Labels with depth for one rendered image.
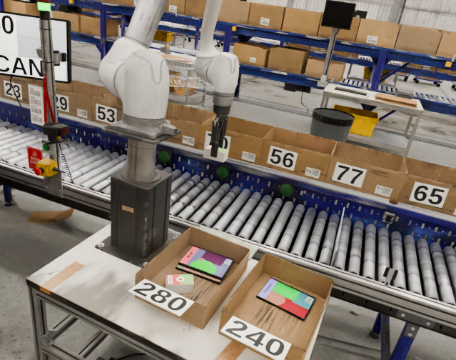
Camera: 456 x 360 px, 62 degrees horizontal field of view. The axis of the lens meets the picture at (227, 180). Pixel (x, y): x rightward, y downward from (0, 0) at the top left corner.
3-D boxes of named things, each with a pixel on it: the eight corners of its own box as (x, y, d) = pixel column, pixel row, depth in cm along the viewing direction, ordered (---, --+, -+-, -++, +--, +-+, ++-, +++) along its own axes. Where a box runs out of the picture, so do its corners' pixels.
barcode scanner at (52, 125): (63, 147, 184) (59, 126, 180) (43, 145, 188) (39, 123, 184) (72, 143, 190) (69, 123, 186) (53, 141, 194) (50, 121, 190)
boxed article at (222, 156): (223, 162, 172) (224, 153, 170) (203, 157, 175) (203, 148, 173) (227, 158, 177) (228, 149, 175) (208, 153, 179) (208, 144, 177)
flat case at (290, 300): (302, 322, 135) (304, 319, 134) (255, 298, 142) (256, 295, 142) (315, 301, 146) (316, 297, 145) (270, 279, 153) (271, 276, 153)
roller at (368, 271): (360, 286, 166) (363, 276, 164) (365, 228, 211) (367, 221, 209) (372, 289, 164) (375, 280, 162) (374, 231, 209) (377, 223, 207)
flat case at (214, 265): (221, 281, 146) (222, 278, 146) (178, 265, 152) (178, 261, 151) (234, 262, 158) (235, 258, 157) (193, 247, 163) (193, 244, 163)
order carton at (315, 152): (257, 166, 225) (262, 138, 218) (270, 151, 250) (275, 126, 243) (324, 183, 215) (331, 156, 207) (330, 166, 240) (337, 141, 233)
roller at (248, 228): (234, 244, 181) (235, 236, 179) (263, 200, 226) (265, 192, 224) (244, 248, 180) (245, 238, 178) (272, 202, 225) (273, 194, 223)
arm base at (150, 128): (163, 142, 131) (164, 126, 129) (107, 128, 136) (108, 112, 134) (185, 131, 147) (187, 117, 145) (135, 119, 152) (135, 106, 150)
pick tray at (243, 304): (216, 333, 126) (220, 310, 122) (261, 271, 158) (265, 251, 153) (298, 375, 116) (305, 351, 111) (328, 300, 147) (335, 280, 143)
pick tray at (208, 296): (133, 296, 136) (133, 274, 131) (188, 244, 168) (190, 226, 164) (203, 331, 126) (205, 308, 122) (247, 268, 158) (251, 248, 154)
